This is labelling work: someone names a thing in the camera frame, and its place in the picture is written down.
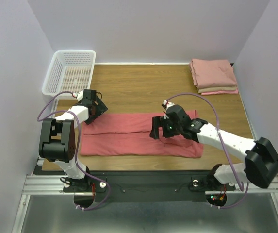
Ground red t shirt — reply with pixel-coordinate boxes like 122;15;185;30
80;113;203;158

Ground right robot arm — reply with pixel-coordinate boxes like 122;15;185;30
150;103;278;189

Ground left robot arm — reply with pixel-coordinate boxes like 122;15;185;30
37;89;108;192

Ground white plastic basket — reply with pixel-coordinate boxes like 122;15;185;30
42;50;96;100

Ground pink folded shirt top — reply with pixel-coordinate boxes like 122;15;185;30
189;59;237;89

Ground pink folded shirt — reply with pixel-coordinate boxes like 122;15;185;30
189;59;237;89
201;89;238;96

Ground pink folded shirt bottom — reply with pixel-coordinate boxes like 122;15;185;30
201;89;238;96

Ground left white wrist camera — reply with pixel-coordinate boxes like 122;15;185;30
72;90;84;101

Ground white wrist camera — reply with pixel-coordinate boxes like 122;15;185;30
162;100;175;111
72;90;84;101

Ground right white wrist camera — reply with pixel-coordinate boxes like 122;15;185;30
162;100;175;111

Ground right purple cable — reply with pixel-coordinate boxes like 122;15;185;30
166;93;249;210

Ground purple cable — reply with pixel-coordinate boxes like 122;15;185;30
166;93;249;210
36;91;112;211

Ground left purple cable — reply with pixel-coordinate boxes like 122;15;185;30
36;91;112;211

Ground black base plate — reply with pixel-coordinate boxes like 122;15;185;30
69;170;235;202

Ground aluminium frame rail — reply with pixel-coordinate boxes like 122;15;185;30
12;99;278;233

